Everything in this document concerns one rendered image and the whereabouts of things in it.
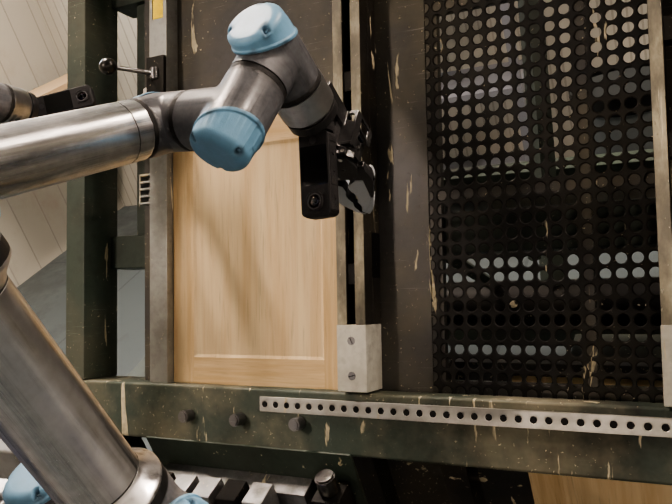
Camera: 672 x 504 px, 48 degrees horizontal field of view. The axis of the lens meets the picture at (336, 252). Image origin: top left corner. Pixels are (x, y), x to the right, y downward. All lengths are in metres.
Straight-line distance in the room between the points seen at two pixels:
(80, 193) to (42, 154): 1.04
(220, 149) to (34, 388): 0.33
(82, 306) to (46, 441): 1.14
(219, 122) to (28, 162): 0.20
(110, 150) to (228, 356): 0.82
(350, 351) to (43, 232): 4.32
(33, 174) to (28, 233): 4.65
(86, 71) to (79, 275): 0.49
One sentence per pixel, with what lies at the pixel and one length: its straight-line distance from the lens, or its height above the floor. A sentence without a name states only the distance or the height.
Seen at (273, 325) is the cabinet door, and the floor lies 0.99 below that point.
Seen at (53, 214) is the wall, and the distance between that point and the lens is 5.64.
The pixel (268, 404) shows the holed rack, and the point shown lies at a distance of 1.53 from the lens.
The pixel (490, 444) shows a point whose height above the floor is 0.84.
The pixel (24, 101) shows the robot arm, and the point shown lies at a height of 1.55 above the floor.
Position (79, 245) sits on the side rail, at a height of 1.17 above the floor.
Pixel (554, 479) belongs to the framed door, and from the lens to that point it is 1.71.
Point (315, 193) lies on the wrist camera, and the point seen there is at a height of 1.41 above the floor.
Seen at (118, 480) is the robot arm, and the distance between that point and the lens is 0.77.
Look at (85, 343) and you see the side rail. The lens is 1.86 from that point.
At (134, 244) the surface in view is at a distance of 1.86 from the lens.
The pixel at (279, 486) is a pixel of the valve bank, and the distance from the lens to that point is 1.57.
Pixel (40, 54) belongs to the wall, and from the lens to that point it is 5.80.
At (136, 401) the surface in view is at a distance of 1.75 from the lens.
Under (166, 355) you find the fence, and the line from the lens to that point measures 1.70.
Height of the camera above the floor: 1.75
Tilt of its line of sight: 25 degrees down
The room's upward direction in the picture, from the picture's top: 17 degrees counter-clockwise
